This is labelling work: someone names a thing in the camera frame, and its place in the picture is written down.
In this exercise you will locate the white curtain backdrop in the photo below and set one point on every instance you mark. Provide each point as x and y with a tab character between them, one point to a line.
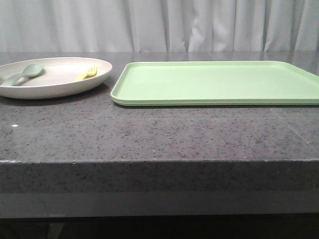
158	25

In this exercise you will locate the light green serving tray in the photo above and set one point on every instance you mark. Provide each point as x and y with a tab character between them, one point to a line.
215	83

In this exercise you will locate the yellow plastic fork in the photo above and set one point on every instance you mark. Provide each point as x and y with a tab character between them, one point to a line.
90	72

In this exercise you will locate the sage green spoon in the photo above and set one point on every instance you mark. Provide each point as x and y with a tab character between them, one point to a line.
31	70

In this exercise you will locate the beige round plate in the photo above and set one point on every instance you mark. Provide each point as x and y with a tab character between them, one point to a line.
57	79

